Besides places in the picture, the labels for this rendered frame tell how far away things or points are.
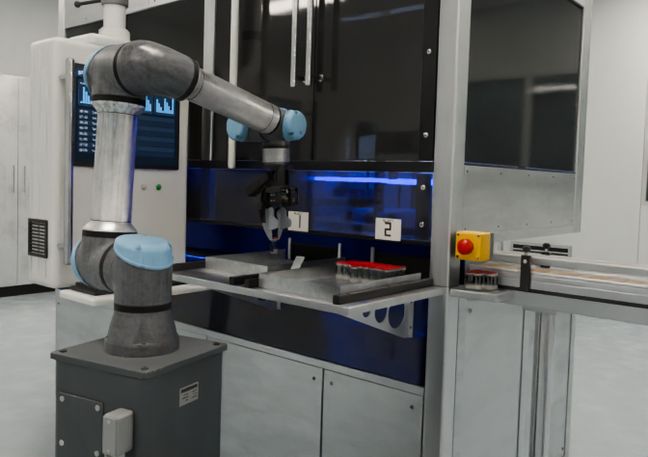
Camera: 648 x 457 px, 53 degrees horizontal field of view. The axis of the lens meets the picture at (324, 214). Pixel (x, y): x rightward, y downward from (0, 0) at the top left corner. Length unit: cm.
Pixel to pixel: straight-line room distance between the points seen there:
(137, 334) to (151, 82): 51
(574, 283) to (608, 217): 466
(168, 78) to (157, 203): 93
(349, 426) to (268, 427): 35
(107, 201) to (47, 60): 77
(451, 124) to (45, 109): 119
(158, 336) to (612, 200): 537
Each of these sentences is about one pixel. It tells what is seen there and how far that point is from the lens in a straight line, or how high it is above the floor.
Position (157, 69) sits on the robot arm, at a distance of 139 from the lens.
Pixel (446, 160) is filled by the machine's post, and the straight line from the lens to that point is 171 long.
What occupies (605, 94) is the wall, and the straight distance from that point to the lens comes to 642.
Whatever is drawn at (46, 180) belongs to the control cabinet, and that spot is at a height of 112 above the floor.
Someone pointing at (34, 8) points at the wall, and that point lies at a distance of 726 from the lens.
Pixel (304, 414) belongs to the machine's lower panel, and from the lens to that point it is 212.
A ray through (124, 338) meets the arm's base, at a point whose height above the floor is 83.
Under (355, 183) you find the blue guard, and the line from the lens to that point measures 188.
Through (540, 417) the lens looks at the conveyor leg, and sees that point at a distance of 185.
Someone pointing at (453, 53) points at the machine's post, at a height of 149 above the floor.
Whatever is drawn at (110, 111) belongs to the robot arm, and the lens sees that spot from 147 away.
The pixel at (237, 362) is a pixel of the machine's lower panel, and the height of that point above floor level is 52.
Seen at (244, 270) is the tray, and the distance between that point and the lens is 182.
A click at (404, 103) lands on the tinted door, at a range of 181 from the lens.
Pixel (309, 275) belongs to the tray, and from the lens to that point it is 175.
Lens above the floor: 115
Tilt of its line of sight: 3 degrees down
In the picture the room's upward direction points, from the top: 2 degrees clockwise
